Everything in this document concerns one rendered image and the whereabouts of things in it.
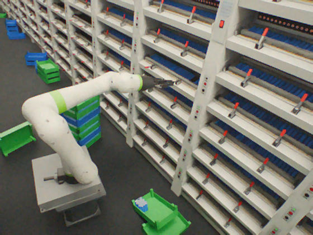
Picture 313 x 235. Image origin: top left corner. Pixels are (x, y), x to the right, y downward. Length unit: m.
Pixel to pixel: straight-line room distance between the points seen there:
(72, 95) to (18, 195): 1.14
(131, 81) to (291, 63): 0.73
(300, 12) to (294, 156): 0.62
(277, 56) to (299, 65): 0.10
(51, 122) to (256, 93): 0.94
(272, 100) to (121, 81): 0.73
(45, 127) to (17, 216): 1.09
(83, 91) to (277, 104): 0.93
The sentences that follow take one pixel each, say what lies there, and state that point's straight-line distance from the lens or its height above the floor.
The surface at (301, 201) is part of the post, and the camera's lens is 1.29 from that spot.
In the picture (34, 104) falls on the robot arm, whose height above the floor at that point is 1.00.
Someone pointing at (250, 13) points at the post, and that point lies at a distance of 1.30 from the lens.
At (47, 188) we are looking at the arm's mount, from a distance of 1.55.
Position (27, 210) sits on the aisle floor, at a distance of 1.95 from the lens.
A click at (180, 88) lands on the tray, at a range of 1.45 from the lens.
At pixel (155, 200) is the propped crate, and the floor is 0.03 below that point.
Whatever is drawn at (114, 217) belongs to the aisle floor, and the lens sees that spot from 1.80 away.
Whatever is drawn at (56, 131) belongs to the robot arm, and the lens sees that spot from 0.97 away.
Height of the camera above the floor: 1.57
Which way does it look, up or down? 36 degrees down
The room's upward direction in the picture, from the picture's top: 9 degrees clockwise
